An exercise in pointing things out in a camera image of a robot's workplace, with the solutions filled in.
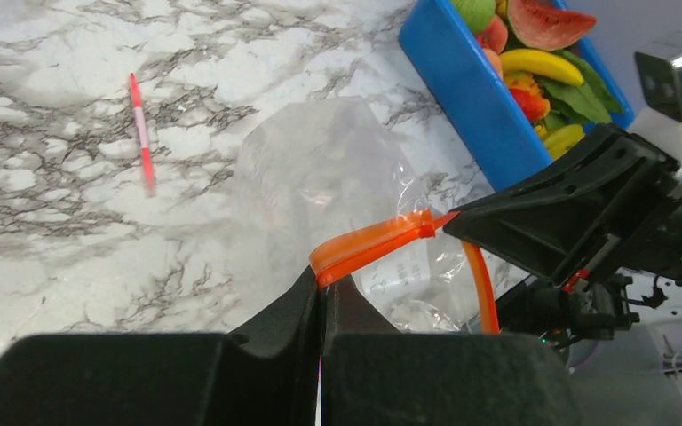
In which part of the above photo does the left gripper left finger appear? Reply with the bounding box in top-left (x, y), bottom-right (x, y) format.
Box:
top-left (0, 270), bottom-right (320, 425)

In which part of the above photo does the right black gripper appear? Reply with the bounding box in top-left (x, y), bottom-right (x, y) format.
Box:
top-left (444, 124), bottom-right (682, 347)

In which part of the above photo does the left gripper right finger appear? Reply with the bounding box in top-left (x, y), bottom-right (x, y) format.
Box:
top-left (321, 278), bottom-right (582, 425)

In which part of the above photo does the clear orange zip top bag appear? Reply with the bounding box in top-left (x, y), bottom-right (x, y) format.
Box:
top-left (223, 95), bottom-right (516, 335)

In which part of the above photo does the watermelon slice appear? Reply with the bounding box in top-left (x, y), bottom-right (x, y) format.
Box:
top-left (506, 0), bottom-right (598, 51)

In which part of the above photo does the green cabbage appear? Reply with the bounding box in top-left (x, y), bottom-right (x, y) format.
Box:
top-left (451, 0), bottom-right (496, 34)

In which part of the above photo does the yellow bell pepper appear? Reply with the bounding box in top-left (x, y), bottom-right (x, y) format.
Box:
top-left (543, 124), bottom-right (585, 161)

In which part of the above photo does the green leafy vegetable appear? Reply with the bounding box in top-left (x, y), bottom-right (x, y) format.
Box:
top-left (539, 50), bottom-right (624, 124)

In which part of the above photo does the yellow banana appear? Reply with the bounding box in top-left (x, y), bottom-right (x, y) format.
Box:
top-left (498, 48), bottom-right (585, 87)

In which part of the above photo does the small orange peach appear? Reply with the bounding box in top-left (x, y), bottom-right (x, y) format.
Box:
top-left (482, 48), bottom-right (504, 80)

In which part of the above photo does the pink peach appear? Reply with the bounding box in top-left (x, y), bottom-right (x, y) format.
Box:
top-left (475, 14), bottom-right (509, 54)

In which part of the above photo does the blue plastic bin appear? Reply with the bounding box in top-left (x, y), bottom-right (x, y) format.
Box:
top-left (398, 0), bottom-right (635, 193)

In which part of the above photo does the red white pen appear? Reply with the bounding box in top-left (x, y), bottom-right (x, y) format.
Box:
top-left (129, 73), bottom-right (155, 195)

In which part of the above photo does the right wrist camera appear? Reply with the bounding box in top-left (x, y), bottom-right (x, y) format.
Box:
top-left (628, 31), bottom-right (682, 177)

